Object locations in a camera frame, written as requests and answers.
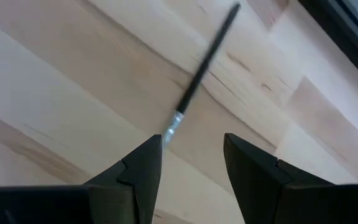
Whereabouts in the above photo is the black aluminium table frame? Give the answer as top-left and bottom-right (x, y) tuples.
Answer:
(296, 0), (358, 91)

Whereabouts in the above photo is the black-handled silver-ferrule paintbrush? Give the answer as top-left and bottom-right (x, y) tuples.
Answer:
(162, 1), (242, 147)

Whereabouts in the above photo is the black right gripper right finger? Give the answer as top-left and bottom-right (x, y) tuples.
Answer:
(223, 133), (358, 224)

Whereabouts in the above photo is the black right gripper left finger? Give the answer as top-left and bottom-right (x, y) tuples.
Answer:
(0, 134), (163, 224)

